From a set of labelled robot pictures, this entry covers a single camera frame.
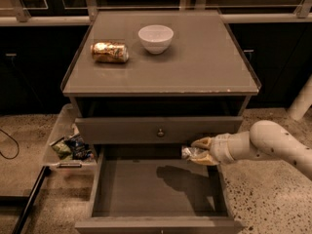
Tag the metal window frame railing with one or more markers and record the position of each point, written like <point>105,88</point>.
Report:
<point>75,12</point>

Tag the round brass drawer knob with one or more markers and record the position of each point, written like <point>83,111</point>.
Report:
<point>160,133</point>

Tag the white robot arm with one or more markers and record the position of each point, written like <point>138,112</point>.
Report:
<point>265,140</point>

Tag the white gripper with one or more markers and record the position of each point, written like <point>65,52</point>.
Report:
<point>220,149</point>

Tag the grey drawer cabinet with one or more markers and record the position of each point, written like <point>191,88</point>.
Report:
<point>201,74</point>

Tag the dark blue snack bag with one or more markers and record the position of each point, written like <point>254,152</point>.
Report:
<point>80,150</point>

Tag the gold soda can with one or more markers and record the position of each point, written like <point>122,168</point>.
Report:
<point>109,52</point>

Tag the silver blue redbull can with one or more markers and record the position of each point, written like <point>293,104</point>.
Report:
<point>189,153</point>

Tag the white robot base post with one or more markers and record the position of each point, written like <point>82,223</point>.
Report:
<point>302,102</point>

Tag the grey open middle drawer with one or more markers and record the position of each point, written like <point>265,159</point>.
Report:
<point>155,191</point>

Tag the white ceramic bowl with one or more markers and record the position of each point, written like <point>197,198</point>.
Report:
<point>156,38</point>

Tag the green snack bag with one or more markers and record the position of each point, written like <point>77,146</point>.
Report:
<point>62,150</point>

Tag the grey top drawer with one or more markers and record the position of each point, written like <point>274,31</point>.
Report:
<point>141,130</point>

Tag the clear plastic storage bin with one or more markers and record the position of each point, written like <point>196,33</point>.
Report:
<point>62,129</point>

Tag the black floor rail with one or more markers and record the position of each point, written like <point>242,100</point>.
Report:
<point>24,204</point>

